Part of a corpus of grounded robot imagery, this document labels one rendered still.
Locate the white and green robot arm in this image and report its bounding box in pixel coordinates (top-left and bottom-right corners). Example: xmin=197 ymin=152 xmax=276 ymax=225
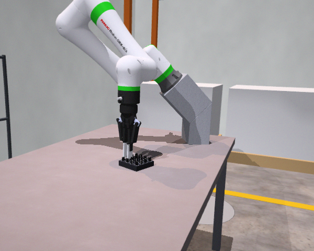
xmin=55 ymin=0 xmax=183 ymax=106

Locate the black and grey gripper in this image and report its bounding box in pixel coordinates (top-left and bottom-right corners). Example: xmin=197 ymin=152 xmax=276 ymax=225
xmin=116 ymin=104 xmax=141 ymax=159

